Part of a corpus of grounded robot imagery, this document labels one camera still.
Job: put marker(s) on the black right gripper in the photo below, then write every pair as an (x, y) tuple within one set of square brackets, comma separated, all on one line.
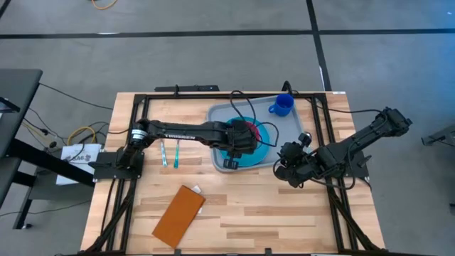
[(305, 161)]

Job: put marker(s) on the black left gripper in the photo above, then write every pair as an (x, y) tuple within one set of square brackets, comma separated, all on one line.
[(241, 142)]

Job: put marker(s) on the teal plastic plate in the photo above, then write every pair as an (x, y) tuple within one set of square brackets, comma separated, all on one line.
[(261, 153)]

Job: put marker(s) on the grey plastic tray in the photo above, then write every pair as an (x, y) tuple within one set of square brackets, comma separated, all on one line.
[(288, 124)]

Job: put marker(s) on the magenta plastic bowl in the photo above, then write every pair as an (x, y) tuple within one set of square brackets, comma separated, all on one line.
[(256, 131)]

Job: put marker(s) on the blue plastic mug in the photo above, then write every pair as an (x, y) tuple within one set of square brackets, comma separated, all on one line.
[(282, 105)]

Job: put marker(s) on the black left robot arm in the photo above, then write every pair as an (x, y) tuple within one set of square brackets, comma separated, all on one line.
[(185, 132)]

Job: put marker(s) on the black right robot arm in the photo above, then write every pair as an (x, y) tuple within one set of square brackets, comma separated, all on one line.
[(369, 131)]

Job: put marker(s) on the black power strip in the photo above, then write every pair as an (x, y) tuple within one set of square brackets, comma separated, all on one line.
[(192, 88)]

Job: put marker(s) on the grey equipment stand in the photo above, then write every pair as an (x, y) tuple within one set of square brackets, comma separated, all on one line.
[(440, 137)]

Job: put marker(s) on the white printed paper sheet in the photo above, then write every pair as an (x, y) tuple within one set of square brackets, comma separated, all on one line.
[(76, 156)]

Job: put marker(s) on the black desk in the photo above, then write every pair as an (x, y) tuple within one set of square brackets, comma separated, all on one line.
[(17, 89)]

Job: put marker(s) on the tablet screen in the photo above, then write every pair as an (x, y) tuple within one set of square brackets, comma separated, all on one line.
[(9, 105)]

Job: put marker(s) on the black aluminium table frame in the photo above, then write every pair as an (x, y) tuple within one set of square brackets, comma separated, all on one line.
[(231, 96)]

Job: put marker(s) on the black frame clamp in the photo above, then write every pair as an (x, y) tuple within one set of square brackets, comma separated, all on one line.
[(287, 87), (176, 92)]

